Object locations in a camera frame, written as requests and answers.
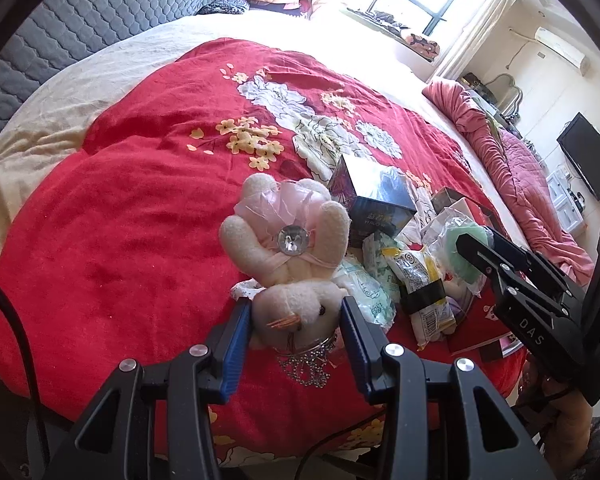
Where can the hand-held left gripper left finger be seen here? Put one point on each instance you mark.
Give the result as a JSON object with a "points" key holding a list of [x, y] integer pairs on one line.
{"points": [[235, 340]]}

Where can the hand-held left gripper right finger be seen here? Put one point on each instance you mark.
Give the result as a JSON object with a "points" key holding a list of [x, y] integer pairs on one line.
{"points": [[355, 345]]}

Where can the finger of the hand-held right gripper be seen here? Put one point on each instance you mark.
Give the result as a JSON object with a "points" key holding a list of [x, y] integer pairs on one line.
{"points": [[510, 257], [535, 330]]}

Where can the green sponge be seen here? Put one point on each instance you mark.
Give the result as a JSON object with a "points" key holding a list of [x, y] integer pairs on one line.
{"points": [[460, 252]]}

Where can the white tissue pack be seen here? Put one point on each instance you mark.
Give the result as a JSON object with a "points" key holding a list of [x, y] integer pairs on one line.
{"points": [[367, 290]]}

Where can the cream plush bear pink dress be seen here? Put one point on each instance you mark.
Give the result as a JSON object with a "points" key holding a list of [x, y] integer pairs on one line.
{"points": [[280, 265]]}

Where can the person's right forearm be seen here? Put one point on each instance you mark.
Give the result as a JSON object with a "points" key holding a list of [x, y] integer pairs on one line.
{"points": [[575, 425]]}

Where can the silver beaded tiara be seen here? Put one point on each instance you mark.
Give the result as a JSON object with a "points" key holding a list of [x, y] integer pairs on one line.
{"points": [[307, 367]]}

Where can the white and red cardboard box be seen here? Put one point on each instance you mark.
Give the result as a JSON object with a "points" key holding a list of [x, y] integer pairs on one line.
{"points": [[480, 330]]}

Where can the white drawer cabinet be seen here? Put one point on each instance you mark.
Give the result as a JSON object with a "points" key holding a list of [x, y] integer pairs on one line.
{"points": [[565, 200]]}

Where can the pink quilt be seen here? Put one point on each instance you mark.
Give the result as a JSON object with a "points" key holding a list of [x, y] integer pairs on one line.
{"points": [[510, 170]]}

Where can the brown box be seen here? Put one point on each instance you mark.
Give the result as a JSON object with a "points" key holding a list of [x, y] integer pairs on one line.
{"points": [[445, 197]]}

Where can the yellow snack packet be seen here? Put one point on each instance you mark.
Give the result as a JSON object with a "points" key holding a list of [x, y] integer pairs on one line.
{"points": [[420, 270]]}

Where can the green leaf tissue pack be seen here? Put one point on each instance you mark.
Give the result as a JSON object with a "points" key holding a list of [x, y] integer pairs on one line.
{"points": [[377, 255]]}

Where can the black television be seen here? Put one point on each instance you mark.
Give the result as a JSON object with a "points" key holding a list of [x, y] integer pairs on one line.
{"points": [[590, 157]]}

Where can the glossy black box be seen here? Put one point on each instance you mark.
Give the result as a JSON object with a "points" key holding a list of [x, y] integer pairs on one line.
{"points": [[375, 185]]}

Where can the ornate vanity mirror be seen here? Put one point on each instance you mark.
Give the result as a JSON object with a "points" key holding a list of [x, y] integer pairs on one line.
{"points": [[507, 92]]}

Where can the red floral blanket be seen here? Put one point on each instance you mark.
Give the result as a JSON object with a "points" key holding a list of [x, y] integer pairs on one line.
{"points": [[130, 210]]}

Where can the white air conditioner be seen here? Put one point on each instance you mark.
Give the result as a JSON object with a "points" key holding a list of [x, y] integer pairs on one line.
{"points": [[562, 50]]}

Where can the clothes on windowsill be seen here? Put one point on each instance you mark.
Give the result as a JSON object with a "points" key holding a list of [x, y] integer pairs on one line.
{"points": [[420, 42]]}

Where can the white curtain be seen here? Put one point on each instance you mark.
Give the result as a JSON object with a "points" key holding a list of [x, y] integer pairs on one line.
{"points": [[480, 25]]}

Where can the dark patterned cloth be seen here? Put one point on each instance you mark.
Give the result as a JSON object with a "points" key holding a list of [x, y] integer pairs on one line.
{"points": [[225, 5]]}

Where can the grey quilted headboard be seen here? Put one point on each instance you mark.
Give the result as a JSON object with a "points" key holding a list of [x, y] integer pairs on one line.
{"points": [[80, 15]]}

